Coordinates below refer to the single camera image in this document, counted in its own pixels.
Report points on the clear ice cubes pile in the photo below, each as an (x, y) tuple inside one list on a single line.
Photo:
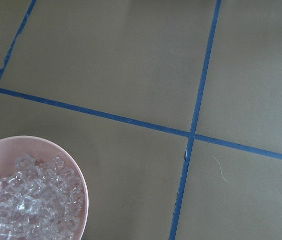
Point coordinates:
[(40, 201)]

